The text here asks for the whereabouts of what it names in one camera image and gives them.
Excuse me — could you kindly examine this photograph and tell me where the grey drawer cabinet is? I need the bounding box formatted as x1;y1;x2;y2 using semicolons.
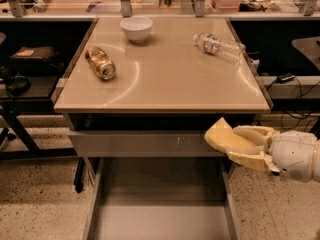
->
53;15;274;193

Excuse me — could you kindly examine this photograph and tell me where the crushed gold soda can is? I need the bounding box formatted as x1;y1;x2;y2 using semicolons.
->
85;47;116;80

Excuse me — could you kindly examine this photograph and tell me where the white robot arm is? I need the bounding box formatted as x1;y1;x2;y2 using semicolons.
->
225;126;320;182

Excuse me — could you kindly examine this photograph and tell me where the grey open bottom drawer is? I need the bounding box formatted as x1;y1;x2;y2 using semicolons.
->
81;157;242;240

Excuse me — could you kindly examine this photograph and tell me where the black bag on shelf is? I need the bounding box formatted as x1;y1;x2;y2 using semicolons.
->
9;46;57;63

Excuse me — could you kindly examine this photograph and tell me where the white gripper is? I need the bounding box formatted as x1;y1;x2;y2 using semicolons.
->
226;125;316;182

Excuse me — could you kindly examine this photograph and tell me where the yellow sponge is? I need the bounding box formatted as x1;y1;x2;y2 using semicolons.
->
204;118;256;153

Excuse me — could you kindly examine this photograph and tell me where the black table frame left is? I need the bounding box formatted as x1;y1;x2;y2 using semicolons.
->
0;98;76;160

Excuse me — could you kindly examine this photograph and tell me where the clear plastic water bottle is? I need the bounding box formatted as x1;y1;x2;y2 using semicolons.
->
193;33;245;61

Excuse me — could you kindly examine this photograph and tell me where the white ceramic bowl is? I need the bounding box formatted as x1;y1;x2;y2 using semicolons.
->
120;16;153;43

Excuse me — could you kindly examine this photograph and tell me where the grey middle drawer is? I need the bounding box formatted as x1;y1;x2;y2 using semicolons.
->
69;130;224;158

